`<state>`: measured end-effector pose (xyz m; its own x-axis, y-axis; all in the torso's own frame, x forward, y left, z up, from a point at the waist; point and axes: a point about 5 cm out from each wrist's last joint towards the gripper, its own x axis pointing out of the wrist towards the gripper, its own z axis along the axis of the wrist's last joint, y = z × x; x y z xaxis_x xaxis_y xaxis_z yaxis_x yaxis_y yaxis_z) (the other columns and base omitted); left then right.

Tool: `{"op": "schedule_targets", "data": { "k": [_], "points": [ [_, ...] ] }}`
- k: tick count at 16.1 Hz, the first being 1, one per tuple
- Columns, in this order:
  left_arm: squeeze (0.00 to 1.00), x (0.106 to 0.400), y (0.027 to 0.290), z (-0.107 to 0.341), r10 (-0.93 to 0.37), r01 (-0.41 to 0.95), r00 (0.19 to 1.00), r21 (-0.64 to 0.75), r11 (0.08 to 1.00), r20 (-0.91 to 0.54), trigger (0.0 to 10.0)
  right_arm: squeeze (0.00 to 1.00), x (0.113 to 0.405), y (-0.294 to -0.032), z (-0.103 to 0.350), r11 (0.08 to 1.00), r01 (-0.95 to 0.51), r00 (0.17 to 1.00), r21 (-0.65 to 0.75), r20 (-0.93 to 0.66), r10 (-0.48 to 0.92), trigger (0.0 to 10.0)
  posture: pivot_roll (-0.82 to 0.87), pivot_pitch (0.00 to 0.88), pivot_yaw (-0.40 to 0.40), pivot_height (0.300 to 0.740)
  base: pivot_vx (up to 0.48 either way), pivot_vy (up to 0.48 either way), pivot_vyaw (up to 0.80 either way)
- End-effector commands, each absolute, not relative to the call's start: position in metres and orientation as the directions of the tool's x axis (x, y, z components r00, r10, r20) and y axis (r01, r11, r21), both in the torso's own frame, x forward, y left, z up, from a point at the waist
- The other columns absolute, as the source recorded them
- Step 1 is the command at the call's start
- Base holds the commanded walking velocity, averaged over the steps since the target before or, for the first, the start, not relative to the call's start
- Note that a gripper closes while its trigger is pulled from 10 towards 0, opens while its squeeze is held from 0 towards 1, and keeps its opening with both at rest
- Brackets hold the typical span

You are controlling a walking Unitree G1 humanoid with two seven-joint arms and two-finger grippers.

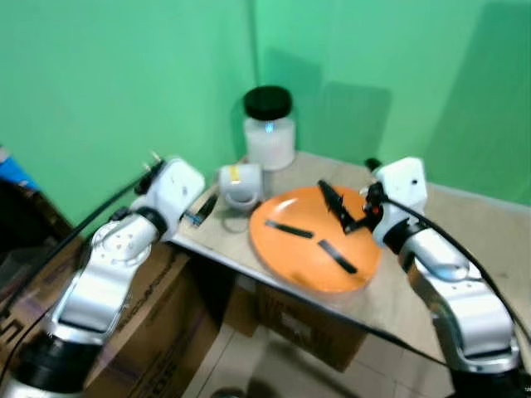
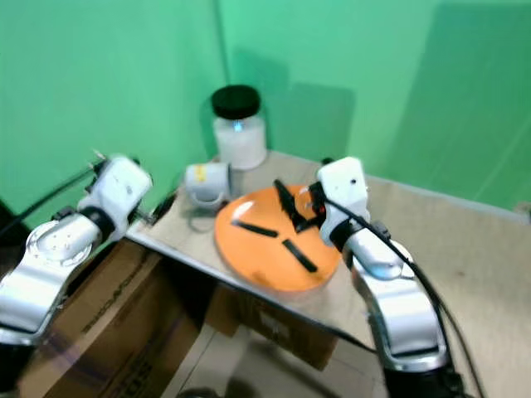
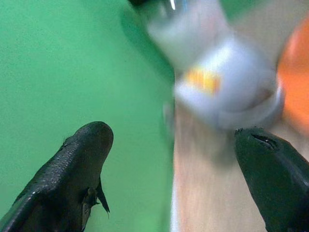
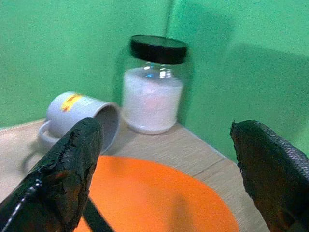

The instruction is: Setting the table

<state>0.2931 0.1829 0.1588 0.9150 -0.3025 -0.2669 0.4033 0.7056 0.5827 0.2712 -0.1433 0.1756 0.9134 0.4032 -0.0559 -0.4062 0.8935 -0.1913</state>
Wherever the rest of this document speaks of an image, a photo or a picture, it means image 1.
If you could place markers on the white mug with yellow label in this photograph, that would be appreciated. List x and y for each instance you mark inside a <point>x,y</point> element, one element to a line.
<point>236,178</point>

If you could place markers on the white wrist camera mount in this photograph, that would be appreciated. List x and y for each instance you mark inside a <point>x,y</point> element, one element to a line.
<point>406,182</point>
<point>174,186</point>

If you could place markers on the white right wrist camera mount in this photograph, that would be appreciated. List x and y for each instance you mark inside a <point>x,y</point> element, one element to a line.
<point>406,182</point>

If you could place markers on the white jar with black lid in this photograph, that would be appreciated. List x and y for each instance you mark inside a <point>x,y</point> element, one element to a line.
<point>270,145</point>

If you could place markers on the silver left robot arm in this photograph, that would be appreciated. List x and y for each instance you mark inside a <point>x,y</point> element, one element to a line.
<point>91,282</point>

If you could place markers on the printed brown cardboard box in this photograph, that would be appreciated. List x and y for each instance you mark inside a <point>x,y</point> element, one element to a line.
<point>307,323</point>

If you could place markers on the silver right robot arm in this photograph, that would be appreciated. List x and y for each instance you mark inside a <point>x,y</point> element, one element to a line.
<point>465,315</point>

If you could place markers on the dark brown patterned box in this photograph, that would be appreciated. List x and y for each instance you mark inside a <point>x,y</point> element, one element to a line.
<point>25,249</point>

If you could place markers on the blue object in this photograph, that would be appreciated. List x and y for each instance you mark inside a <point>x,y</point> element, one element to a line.
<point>12,170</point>

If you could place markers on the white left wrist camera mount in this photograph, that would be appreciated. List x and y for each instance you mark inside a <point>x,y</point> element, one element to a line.
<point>174,186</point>

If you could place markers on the large brown cardboard box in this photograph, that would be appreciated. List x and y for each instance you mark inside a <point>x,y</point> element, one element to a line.
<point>149,315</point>

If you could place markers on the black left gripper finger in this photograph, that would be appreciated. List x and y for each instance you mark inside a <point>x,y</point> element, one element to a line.
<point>203,212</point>

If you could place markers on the small brown cardboard box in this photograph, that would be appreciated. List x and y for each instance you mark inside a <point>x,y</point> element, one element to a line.
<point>241,307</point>

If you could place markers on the orange plate with black strips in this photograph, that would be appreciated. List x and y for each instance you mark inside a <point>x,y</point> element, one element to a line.
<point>299,257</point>

